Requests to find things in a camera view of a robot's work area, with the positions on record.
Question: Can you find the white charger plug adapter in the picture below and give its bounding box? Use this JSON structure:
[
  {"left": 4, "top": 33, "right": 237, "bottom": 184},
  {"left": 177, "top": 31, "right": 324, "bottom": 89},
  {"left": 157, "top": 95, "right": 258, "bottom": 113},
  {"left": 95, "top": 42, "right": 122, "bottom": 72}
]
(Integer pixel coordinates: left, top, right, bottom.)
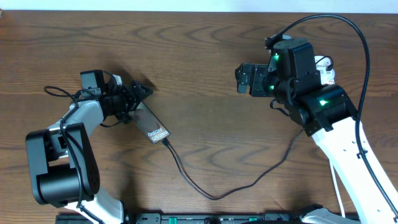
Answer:
[{"left": 317, "top": 62, "right": 336, "bottom": 82}]

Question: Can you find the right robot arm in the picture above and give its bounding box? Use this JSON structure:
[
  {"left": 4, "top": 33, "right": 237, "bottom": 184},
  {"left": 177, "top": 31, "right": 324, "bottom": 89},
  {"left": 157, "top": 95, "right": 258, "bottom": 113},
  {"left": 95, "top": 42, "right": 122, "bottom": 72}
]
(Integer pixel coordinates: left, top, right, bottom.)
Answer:
[{"left": 235, "top": 38, "right": 397, "bottom": 223}]

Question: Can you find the white power strip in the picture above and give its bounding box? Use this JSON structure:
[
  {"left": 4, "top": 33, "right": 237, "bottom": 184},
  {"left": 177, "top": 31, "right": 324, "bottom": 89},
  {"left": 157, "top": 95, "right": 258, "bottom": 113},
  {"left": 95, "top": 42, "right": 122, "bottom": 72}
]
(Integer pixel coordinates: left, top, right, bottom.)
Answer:
[{"left": 314, "top": 55, "right": 335, "bottom": 85}]

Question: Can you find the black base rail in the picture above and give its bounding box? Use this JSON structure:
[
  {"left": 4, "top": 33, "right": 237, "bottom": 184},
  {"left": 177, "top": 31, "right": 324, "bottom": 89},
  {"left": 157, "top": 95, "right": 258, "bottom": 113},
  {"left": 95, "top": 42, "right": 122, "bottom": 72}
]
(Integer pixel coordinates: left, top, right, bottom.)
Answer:
[{"left": 55, "top": 212, "right": 299, "bottom": 224}]

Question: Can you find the black charger cable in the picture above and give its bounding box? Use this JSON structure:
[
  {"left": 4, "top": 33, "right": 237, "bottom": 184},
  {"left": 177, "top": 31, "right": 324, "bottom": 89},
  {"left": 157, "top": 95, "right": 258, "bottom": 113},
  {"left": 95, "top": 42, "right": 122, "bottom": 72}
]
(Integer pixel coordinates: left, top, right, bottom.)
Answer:
[{"left": 161, "top": 55, "right": 335, "bottom": 201}]

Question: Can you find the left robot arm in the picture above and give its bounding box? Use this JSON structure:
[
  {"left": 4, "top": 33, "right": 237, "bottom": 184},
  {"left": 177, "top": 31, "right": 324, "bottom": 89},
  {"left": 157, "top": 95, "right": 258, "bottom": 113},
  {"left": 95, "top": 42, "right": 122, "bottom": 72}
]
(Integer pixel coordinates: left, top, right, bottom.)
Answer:
[{"left": 25, "top": 70, "right": 153, "bottom": 223}]

